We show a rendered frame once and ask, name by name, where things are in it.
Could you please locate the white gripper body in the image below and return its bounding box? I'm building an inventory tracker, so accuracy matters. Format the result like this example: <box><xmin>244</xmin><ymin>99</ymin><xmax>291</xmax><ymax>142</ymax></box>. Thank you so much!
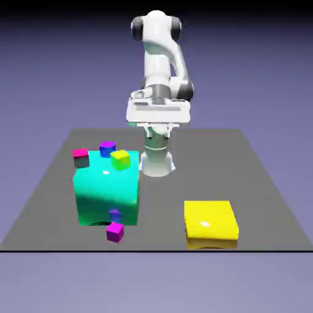
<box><xmin>125</xmin><ymin>97</ymin><xmax>191</xmax><ymax>128</ymax></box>

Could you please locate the small yellow green cube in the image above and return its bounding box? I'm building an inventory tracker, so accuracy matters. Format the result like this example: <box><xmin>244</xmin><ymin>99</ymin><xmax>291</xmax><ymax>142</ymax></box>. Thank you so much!
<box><xmin>110</xmin><ymin>149</ymin><xmax>131</xmax><ymax>171</ymax></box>

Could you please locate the small purple blue cube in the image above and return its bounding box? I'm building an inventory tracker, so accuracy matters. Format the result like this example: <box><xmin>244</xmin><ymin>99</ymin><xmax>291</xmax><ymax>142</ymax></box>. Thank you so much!
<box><xmin>98</xmin><ymin>141</ymin><xmax>117</xmax><ymax>159</ymax></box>

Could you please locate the small pink cube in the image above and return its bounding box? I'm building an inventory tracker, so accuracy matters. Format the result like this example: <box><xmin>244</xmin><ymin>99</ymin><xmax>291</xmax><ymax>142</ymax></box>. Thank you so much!
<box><xmin>72</xmin><ymin>148</ymin><xmax>90</xmax><ymax>169</ymax></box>

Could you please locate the small magenta cube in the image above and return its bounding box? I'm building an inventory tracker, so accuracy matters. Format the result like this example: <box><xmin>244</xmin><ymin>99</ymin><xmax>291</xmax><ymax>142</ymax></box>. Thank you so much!
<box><xmin>106</xmin><ymin>221</ymin><xmax>125</xmax><ymax>243</ymax></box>

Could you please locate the large cyan box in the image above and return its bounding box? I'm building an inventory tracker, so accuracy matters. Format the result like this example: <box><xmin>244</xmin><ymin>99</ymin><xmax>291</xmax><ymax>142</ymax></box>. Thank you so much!
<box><xmin>72</xmin><ymin>149</ymin><xmax>141</xmax><ymax>226</ymax></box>

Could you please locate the large yellow box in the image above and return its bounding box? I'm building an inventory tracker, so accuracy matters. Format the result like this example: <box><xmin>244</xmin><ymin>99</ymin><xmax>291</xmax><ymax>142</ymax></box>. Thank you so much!
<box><xmin>183</xmin><ymin>200</ymin><xmax>240</xmax><ymax>249</ymax></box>

